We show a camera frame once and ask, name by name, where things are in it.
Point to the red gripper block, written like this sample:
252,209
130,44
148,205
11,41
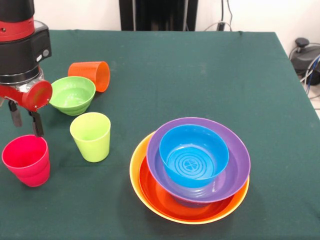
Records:
35,96

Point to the crimson pink plastic cup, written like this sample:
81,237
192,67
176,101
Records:
27,165

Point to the orange-red plastic cup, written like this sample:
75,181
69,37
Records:
85,71

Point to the orange plastic bowl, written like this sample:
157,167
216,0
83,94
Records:
136,165

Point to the red-orange plastic bowl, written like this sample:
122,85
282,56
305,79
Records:
155,190

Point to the blue plastic bowl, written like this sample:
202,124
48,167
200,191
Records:
192,165

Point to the purple plastic bowl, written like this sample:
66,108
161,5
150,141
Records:
237,160

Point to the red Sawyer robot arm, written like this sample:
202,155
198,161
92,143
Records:
20,50

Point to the green plastic bowl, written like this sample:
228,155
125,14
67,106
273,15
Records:
72,96

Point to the green plastic cup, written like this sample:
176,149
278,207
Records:
91,143

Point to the dark green tablecloth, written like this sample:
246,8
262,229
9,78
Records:
75,200

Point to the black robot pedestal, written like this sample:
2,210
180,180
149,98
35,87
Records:
160,15

